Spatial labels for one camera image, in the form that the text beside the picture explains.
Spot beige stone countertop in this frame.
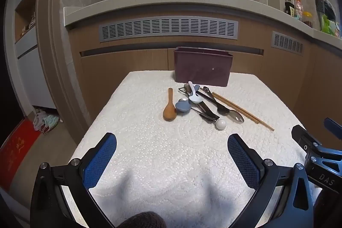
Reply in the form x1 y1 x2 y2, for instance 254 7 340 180
63 0 342 51

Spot large grey vent grille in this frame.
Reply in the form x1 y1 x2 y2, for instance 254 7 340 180
99 16 239 43

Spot yellow-lidded jar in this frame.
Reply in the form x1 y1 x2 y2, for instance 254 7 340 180
302 12 313 28

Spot wooden chopstick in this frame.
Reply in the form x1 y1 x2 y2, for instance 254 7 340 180
212 94 259 125
213 92 275 132

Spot wooden cabinet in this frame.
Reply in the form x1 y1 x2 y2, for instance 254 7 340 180
68 14 342 148

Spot small grey vent grille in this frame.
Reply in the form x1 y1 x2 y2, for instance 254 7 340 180
272 31 304 55

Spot green packet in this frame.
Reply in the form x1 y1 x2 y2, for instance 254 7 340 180
321 14 336 35

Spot wooden door frame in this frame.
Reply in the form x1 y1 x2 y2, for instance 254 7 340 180
36 0 90 138

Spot white textured towel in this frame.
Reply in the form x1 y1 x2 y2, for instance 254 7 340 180
71 71 308 228

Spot light blue soup spoon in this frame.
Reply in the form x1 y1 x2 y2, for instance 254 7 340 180
188 81 204 104

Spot purple plastic utensil container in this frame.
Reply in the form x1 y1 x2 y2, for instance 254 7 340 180
174 47 233 87

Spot black-handled metal utensil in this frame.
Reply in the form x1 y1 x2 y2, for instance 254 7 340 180
191 101 220 123

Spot white sneaker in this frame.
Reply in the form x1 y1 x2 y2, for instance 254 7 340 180
33 109 48 133
43 114 61 135

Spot black spoon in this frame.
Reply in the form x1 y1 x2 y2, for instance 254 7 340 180
202 86 231 114

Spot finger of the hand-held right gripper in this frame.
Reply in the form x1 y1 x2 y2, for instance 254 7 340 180
291 125 321 157
324 118 342 141

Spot grey-blue soup spoon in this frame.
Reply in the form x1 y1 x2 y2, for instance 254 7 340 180
175 101 192 113

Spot black-handled metal spoon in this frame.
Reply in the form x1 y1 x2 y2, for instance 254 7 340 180
197 90 245 123

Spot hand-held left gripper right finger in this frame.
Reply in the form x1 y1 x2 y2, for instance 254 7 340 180
228 134 314 228

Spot wooden spoon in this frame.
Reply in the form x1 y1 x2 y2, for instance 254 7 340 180
163 88 177 121

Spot person's right forearm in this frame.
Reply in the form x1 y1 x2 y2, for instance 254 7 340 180
314 188 342 228

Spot red floor mat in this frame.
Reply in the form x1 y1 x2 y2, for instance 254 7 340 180
0 120 41 191

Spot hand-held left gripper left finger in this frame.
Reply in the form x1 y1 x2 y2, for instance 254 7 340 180
31 132 118 228

